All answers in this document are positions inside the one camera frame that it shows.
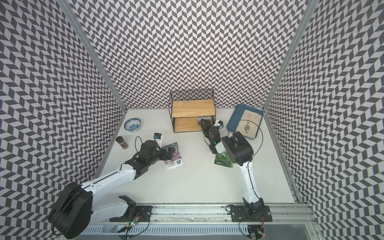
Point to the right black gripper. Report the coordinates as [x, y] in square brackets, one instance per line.
[204, 125]

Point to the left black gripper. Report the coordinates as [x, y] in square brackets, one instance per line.
[164, 151]

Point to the purple flower seed bag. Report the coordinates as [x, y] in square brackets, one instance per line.
[177, 160]

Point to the green lotus seed bag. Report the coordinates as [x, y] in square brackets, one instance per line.
[223, 160]

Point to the colourful flower seed bag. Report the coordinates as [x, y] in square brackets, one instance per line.
[205, 121]

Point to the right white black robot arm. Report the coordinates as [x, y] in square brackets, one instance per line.
[240, 153]

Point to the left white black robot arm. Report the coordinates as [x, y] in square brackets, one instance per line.
[77, 206]

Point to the teal plastic tray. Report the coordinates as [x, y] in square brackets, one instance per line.
[236, 117]

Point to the blue patterned ceramic bowl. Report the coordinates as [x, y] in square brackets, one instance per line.
[132, 125]

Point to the small dark spice jar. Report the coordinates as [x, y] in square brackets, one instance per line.
[120, 140]

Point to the left base wiring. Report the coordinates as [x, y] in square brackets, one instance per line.
[132, 226]

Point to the base wiring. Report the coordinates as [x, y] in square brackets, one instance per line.
[255, 229]
[132, 226]

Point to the right base wiring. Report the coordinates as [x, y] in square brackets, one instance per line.
[255, 229]

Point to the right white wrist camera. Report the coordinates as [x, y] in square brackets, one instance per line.
[219, 124]

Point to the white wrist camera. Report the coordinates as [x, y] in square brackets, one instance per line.
[158, 139]
[219, 124]

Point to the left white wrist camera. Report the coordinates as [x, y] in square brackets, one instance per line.
[158, 139]

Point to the black wire wooden shelf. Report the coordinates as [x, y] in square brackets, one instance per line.
[186, 106]

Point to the pink handled metal spoon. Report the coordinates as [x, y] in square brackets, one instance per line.
[247, 126]

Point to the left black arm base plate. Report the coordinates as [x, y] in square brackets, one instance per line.
[133, 211]

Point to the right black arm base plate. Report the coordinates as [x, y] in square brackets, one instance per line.
[239, 214]

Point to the aluminium front rail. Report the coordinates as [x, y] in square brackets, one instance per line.
[179, 214]

